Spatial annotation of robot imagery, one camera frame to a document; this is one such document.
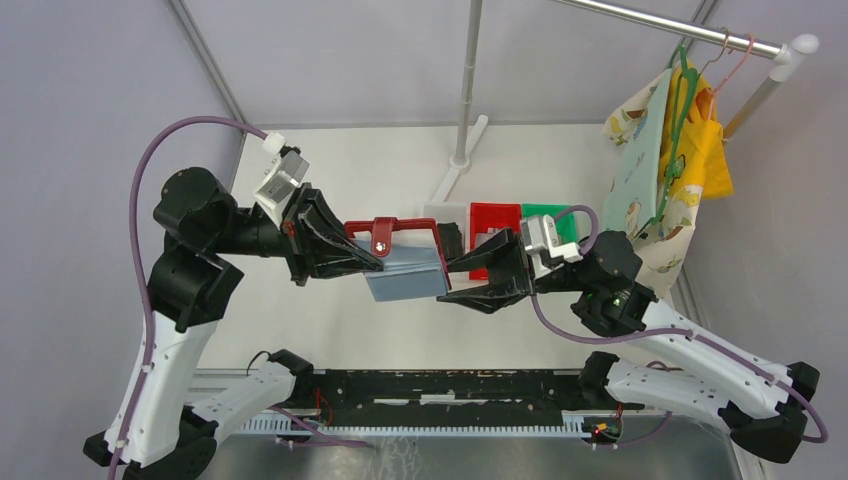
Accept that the white plastic bin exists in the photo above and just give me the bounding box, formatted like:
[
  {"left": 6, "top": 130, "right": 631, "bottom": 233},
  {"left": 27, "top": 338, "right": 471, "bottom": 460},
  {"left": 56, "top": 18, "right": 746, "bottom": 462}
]
[{"left": 421, "top": 202, "right": 469, "bottom": 230}]

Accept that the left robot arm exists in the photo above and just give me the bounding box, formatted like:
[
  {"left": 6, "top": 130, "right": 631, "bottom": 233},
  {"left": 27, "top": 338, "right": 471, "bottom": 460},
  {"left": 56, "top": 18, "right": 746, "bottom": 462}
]
[{"left": 84, "top": 167, "right": 383, "bottom": 479}]

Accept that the black cards stack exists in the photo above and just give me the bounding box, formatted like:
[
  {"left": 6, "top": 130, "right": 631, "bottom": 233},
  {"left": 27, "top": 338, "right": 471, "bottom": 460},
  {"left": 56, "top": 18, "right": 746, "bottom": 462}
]
[{"left": 437, "top": 222, "right": 465, "bottom": 262}]

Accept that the yellow garment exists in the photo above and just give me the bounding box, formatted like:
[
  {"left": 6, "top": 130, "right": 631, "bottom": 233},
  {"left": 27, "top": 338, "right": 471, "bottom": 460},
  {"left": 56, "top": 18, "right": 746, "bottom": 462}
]
[{"left": 657, "top": 67, "right": 734, "bottom": 206}]

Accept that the metal clothes rack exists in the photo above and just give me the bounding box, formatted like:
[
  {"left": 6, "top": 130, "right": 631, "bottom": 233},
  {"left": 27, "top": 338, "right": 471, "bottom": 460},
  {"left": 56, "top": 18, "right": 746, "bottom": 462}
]
[{"left": 430, "top": 0, "right": 821, "bottom": 203}]

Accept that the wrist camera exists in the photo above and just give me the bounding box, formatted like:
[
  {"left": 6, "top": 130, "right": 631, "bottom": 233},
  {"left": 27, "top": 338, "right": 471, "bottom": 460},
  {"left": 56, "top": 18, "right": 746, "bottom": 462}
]
[
  {"left": 252, "top": 132, "right": 310, "bottom": 227},
  {"left": 520, "top": 215, "right": 583, "bottom": 276}
]

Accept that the red plastic bin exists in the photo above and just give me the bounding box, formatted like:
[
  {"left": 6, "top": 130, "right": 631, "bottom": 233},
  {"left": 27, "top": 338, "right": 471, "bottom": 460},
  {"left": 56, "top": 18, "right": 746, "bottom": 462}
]
[{"left": 469, "top": 202, "right": 522, "bottom": 249}]

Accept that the red leather card holder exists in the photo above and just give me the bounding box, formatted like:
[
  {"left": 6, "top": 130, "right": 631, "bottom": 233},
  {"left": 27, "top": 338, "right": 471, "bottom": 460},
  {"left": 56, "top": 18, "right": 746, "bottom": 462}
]
[{"left": 344, "top": 217, "right": 451, "bottom": 302}]

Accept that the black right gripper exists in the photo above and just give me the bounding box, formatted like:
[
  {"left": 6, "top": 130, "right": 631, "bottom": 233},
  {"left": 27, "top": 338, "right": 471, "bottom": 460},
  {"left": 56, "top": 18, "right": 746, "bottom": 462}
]
[{"left": 433, "top": 224, "right": 592, "bottom": 313}]

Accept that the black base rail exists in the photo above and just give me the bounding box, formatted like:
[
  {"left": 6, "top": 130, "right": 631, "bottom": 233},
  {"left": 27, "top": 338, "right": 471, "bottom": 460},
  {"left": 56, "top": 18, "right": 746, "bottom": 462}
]
[{"left": 282, "top": 369, "right": 620, "bottom": 428}]

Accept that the green hanger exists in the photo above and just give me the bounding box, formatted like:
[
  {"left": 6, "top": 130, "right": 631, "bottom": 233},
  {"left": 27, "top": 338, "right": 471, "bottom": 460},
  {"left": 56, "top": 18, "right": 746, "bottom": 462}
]
[{"left": 650, "top": 45, "right": 700, "bottom": 226}]

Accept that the small circuit board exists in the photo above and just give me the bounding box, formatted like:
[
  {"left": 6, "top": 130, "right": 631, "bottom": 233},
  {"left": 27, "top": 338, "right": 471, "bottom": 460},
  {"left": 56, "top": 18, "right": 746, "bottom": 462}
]
[{"left": 582, "top": 418, "right": 623, "bottom": 448}]

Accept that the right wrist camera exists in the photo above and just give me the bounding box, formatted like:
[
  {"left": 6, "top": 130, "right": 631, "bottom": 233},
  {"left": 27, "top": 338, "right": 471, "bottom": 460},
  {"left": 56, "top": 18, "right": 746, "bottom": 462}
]
[{"left": 520, "top": 215, "right": 583, "bottom": 276}]

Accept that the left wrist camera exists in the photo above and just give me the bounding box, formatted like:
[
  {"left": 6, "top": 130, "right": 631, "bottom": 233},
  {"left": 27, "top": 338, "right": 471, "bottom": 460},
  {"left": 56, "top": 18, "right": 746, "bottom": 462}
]
[{"left": 252, "top": 132, "right": 310, "bottom": 227}]

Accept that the patterned cream cloth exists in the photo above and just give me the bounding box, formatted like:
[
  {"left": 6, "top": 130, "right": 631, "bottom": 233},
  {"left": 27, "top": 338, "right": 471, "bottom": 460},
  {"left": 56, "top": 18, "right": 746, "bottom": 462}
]
[{"left": 601, "top": 69, "right": 702, "bottom": 297}]

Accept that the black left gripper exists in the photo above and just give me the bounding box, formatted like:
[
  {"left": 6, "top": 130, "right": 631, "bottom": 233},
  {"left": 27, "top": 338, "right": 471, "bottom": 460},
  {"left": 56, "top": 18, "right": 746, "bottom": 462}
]
[{"left": 212, "top": 180, "right": 387, "bottom": 283}]

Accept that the pink hanger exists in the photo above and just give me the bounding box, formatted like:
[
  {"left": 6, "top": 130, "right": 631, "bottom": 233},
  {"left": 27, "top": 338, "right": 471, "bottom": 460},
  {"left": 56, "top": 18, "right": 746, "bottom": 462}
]
[{"left": 705, "top": 33, "right": 756, "bottom": 120}]

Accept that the green plastic bin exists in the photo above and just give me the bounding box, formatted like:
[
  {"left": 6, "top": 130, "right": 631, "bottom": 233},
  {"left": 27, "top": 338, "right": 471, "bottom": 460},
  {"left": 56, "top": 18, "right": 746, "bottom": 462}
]
[{"left": 521, "top": 203, "right": 579, "bottom": 243}]

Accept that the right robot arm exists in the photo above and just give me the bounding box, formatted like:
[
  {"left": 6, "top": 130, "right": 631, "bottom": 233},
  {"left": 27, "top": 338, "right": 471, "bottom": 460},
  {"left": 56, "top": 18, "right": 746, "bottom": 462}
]
[{"left": 443, "top": 228, "right": 820, "bottom": 464}]

